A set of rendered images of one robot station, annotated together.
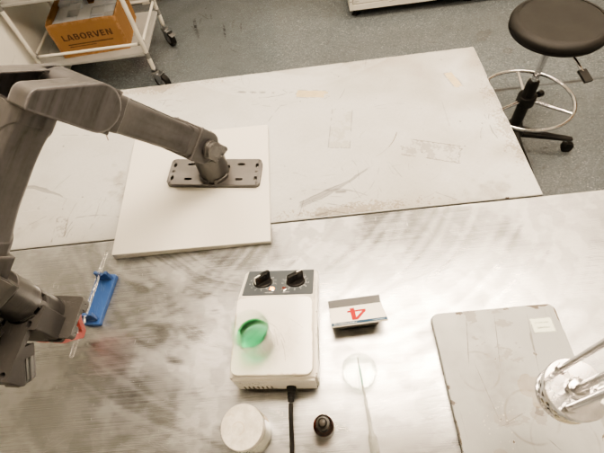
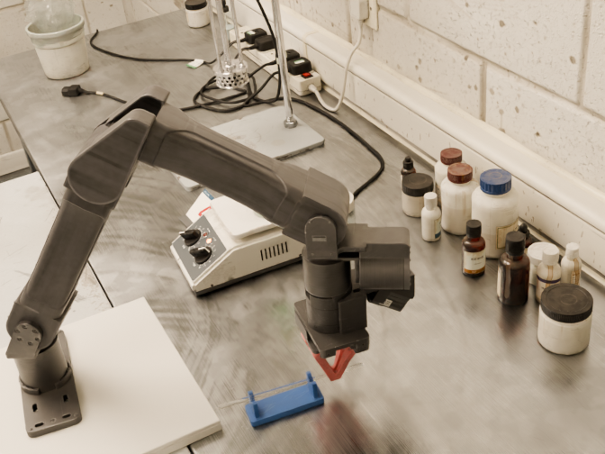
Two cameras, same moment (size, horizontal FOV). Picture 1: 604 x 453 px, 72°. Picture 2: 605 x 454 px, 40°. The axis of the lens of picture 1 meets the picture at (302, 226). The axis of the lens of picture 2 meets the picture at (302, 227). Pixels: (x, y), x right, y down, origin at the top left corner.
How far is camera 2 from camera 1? 1.31 m
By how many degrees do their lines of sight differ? 76
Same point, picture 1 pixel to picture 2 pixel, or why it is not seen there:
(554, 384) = (231, 70)
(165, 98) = not seen: outside the picture
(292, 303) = (221, 206)
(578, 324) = not seen: hidden behind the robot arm
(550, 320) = not seen: hidden behind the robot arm
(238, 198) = (86, 344)
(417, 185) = (37, 232)
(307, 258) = (155, 269)
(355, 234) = (113, 250)
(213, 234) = (149, 341)
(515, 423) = (251, 142)
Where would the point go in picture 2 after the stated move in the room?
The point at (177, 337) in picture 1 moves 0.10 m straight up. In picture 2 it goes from (290, 318) to (282, 265)
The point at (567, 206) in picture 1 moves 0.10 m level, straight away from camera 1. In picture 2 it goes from (50, 159) to (11, 155)
